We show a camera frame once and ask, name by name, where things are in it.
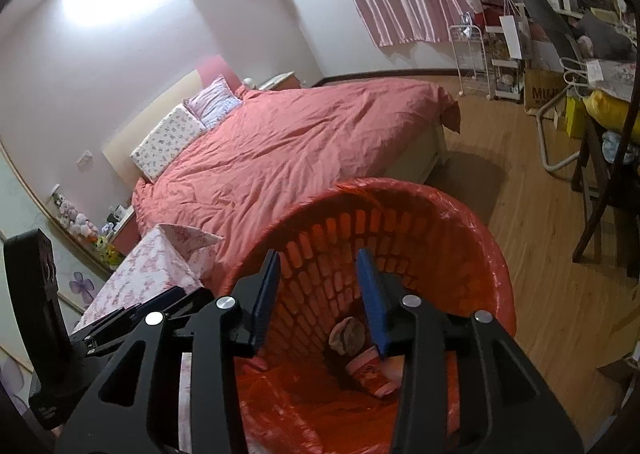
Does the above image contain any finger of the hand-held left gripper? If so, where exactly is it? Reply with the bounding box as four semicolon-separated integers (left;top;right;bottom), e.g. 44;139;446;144
132;285;215;319
69;305;152;361

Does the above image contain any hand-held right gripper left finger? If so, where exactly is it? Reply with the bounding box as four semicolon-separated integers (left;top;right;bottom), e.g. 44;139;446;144
54;249;282;454

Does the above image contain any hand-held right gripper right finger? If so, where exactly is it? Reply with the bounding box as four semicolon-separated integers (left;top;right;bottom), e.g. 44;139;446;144
356;248;586;454

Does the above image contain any red paper cup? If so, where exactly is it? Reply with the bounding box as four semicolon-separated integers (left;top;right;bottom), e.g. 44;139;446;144
347;348;406;400

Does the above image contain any orange plastic lattice basket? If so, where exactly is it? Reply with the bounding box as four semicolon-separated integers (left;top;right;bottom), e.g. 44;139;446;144
217;176;516;454

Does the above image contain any pink floral tablecloth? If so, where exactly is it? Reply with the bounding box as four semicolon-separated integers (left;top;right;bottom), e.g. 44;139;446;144
70;224;226;454

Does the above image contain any yellow green plush toy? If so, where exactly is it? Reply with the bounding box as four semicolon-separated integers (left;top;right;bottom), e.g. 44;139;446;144
95;234;123;267

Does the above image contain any pink white nightstand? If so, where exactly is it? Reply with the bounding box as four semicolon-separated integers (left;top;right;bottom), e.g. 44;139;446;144
102;206;138;247
257;72;301;92

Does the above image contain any flower print wardrobe door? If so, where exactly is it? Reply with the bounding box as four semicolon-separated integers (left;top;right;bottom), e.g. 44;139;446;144
0;139;121;415

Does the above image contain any white floral pillow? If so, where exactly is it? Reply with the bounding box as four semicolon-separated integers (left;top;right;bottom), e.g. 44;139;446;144
130;102;208;183

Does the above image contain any coral bed duvet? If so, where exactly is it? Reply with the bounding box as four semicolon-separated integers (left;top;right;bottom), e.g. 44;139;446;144
131;78;461;285

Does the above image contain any cream and pink headboard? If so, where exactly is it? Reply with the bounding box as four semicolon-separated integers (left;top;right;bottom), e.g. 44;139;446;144
101;54;241;179

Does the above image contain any pink striped pillow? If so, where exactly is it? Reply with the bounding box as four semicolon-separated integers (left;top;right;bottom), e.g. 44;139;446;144
182;74;246;131

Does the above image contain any dark wooden chair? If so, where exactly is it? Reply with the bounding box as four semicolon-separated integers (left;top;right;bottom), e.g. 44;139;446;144
570;0;640;279

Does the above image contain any white trolley shelf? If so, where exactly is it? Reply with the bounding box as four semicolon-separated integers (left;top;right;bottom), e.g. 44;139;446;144
487;0;531;102

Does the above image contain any brown paper bag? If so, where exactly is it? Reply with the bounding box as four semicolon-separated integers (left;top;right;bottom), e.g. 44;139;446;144
523;68;571;112

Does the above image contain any white paper bag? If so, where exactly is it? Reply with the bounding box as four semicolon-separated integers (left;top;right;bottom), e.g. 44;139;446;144
500;14;523;59

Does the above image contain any yellow cushion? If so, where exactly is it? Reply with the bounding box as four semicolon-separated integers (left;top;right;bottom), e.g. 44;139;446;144
582;88;640;145

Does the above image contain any printed paper bag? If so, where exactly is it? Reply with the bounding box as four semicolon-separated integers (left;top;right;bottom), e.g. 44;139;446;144
560;56;640;97

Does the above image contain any grey cushion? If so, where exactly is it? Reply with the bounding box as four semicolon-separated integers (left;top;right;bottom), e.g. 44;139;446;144
580;11;631;59

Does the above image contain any string of plush toys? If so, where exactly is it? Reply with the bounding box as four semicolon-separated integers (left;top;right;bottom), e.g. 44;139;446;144
50;191;101;242

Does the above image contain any white bed frame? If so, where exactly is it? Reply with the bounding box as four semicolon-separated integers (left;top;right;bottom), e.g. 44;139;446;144
415;121;451;185

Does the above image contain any white metal tube frame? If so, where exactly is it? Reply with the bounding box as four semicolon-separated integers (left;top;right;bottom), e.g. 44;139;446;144
535;94;586;172

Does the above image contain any white wire rack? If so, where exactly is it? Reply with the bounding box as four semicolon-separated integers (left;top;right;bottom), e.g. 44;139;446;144
447;24;493;99

